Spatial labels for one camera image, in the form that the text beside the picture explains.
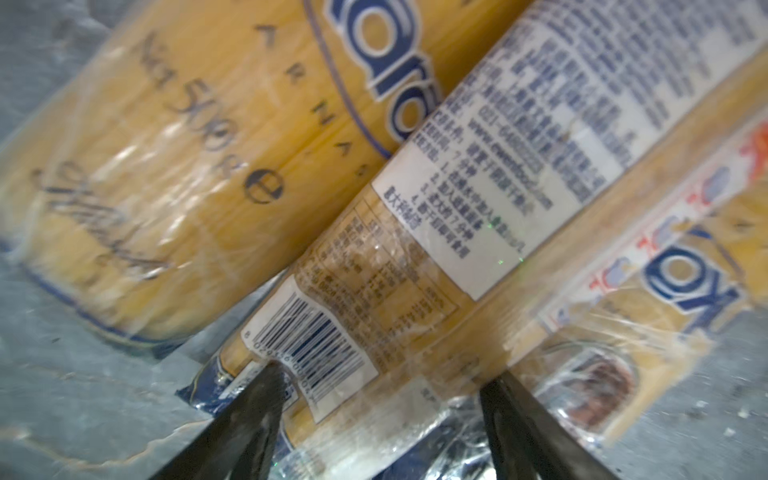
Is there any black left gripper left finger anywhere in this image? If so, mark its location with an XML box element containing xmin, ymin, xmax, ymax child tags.
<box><xmin>152</xmin><ymin>362</ymin><xmax>286</xmax><ymax>479</ymax></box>

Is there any blue clear spaghetti bag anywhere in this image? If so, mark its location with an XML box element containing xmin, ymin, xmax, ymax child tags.
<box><xmin>180</xmin><ymin>1</ymin><xmax>767</xmax><ymax>479</ymax></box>

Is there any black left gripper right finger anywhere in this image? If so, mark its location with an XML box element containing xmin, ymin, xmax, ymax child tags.
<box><xmin>479</xmin><ymin>372</ymin><xmax>617</xmax><ymax>480</ymax></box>

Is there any blue Ankara spaghetti bag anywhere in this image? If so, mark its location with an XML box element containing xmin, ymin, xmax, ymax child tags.
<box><xmin>1</xmin><ymin>1</ymin><xmax>526</xmax><ymax>359</ymax></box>

